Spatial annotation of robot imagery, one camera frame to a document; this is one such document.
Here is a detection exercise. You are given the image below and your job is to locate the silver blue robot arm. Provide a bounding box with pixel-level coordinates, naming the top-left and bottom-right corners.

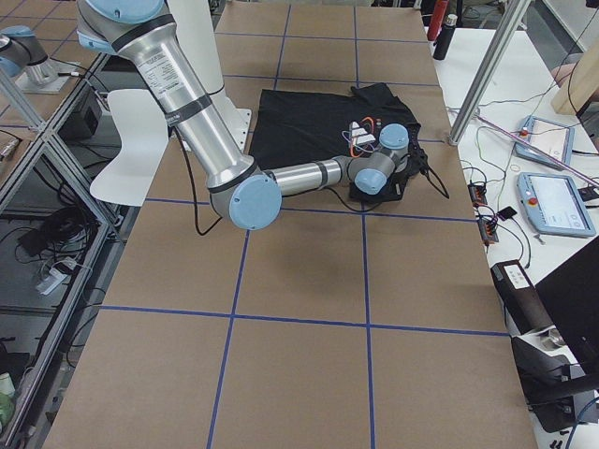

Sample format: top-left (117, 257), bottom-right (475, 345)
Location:
top-left (77, 1), bottom-right (428, 230)
top-left (1, 25), bottom-right (57, 85)

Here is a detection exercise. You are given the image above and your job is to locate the red bottle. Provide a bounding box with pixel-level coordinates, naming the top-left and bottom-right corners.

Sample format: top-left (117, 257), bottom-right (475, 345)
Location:
top-left (427, 0), bottom-right (449, 42)

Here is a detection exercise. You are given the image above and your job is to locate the near teach pendant tablet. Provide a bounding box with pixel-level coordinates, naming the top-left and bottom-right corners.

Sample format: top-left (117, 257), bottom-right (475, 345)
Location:
top-left (517, 172), bottom-right (596, 238)

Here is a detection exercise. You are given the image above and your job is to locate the black graphic t-shirt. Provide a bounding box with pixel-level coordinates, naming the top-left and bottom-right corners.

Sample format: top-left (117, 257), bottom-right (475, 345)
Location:
top-left (249, 83), bottom-right (420, 205)

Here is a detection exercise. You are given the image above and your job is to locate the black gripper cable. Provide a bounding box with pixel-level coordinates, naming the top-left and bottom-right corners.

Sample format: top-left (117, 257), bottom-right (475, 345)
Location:
top-left (418, 166), bottom-right (451, 201)

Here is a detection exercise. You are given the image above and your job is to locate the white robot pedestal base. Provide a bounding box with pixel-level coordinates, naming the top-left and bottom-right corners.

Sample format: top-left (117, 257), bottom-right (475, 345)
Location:
top-left (230, 108), bottom-right (252, 152)

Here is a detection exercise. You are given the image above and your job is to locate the teach pendant tablet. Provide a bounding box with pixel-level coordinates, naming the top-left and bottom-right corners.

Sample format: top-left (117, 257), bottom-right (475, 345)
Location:
top-left (517, 172), bottom-right (596, 238)
top-left (514, 115), bottom-right (575, 169)

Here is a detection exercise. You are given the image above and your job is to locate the black bottle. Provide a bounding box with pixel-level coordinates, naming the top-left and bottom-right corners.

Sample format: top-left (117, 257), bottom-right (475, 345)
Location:
top-left (432, 14), bottom-right (458, 61)

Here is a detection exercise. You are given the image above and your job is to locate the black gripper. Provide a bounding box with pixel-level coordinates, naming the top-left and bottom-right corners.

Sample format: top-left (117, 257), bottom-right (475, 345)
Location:
top-left (396, 138), bottom-right (429, 179)

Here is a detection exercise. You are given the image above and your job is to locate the far teach pendant tablet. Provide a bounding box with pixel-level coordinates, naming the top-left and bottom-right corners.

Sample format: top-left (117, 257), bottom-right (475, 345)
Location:
top-left (514, 115), bottom-right (575, 169)

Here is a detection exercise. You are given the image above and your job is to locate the aluminium frame post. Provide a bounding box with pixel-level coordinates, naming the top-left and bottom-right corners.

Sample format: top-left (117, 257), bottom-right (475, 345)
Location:
top-left (448, 0), bottom-right (532, 146)

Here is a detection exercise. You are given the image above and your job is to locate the black box with label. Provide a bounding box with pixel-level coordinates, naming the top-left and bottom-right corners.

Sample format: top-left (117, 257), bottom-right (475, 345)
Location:
top-left (490, 260), bottom-right (553, 333)

